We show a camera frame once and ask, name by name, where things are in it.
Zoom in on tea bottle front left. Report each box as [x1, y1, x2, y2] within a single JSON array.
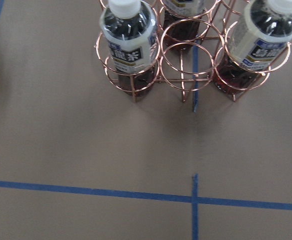
[[100, 0, 159, 98]]

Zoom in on tea bottle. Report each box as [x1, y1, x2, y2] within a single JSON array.
[[213, 0, 292, 95], [100, 0, 159, 98], [162, 0, 204, 46]]

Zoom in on tea bottle back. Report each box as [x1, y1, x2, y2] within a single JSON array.
[[162, 0, 204, 46]]

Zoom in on tea bottle front right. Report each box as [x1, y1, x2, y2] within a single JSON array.
[[213, 0, 292, 95]]

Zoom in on copper wire bottle rack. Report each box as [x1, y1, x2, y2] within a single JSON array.
[[93, 0, 292, 104]]

